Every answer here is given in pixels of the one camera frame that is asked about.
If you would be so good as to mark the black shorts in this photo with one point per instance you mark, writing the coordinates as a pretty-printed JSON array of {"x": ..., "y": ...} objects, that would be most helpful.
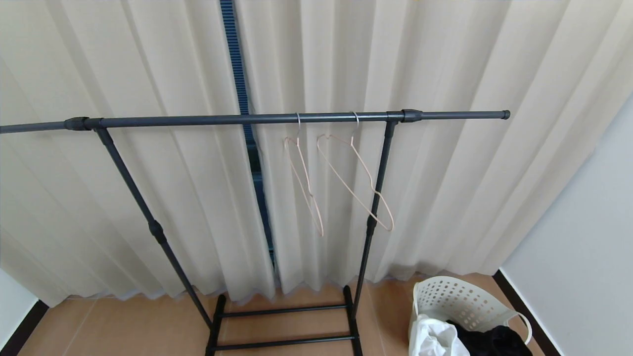
[{"x": 494, "y": 342}]

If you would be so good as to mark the black clothes rack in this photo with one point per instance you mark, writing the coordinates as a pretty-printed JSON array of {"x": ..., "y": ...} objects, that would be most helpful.
[{"x": 198, "y": 120}]

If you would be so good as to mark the white laundry basket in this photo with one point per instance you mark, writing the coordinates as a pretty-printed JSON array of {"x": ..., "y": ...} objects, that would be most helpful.
[{"x": 460, "y": 301}]

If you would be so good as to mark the beige curtain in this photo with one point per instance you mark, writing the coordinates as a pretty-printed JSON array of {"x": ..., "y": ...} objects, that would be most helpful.
[
  {"x": 470, "y": 59},
  {"x": 123, "y": 59}
]

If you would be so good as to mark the pink clothes hanger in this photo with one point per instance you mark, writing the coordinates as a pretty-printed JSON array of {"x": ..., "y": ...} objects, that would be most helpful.
[
  {"x": 307, "y": 185},
  {"x": 366, "y": 173}
]

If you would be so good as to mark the white garment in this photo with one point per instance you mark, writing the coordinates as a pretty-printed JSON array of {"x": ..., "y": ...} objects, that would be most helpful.
[{"x": 432, "y": 338}]

